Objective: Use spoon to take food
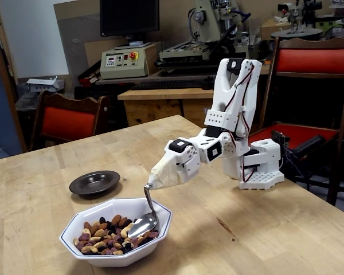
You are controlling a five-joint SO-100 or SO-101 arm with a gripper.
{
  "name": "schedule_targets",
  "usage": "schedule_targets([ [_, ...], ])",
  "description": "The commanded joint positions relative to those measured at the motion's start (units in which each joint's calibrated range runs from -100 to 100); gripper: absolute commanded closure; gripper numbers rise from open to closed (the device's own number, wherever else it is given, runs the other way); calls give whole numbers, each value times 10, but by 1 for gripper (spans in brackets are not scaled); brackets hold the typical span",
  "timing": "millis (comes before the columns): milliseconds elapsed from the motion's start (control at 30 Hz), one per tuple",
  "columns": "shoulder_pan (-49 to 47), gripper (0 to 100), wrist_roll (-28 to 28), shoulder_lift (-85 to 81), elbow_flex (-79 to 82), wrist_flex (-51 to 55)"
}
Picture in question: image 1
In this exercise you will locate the tape-wrapped gripper finger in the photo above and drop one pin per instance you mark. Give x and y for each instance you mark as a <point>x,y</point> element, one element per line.
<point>164,174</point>

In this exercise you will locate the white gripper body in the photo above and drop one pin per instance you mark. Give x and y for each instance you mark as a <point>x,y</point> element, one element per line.
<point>180,165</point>

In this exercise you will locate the bent metal spoon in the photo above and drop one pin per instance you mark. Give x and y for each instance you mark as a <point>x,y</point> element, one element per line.
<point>140,227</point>

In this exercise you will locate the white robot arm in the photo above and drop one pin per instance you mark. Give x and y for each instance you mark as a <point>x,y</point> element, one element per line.
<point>261,177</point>

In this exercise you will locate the small black plate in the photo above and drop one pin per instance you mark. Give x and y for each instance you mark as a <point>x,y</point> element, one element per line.
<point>94,182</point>

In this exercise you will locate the black keyboard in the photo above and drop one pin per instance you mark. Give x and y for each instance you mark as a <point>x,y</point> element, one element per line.
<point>166,84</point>

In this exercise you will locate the black desk device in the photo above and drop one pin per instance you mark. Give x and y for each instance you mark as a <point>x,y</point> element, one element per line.
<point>209,83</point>

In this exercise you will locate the mixed nuts and raisins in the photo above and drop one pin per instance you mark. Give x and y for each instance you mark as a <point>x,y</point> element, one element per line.
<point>103,235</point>

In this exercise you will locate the robot controller circuit board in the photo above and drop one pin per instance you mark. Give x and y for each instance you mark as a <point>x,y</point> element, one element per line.
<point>281,137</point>

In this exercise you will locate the white octagonal bowl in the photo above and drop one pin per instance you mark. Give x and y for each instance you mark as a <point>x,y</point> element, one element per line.
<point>114,260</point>

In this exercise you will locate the beige milling machine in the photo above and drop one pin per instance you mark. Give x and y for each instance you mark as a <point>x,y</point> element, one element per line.
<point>189,57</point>

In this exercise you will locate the dark wood red-cushion chair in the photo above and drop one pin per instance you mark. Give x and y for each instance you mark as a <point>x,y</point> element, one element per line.
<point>68,123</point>

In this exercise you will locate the beige control box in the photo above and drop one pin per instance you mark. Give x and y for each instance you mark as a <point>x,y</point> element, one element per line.
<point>123,68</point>

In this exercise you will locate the black cylinder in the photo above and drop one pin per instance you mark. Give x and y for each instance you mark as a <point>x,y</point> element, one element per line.
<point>309,146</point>

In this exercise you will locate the red black toolbox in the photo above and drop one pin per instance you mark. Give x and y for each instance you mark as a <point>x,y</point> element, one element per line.
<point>87,80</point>

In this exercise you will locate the small white device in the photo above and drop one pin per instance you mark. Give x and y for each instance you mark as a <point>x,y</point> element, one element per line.
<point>43,84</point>

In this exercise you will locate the cardboard box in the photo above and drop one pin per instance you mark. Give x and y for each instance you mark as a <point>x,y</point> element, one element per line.
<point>271,30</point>

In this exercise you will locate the black computer monitor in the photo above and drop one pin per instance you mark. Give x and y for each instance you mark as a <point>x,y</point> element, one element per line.
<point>126,17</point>

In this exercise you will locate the folding wood red-cushion chair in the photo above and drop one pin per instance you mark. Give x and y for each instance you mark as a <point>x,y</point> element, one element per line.
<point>312,60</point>

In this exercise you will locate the round black turntable machine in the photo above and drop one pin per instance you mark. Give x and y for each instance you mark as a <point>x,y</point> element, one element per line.
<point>298,33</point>

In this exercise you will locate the brown board panel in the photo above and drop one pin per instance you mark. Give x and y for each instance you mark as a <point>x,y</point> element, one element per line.
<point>77,28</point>

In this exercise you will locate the blue door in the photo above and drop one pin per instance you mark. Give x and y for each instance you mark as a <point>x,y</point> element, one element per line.
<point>0,114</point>

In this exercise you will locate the white board panel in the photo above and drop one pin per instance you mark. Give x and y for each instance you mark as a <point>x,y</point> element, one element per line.
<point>34,37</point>

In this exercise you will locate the green box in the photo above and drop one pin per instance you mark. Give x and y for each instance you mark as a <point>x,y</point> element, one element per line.
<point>331,25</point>

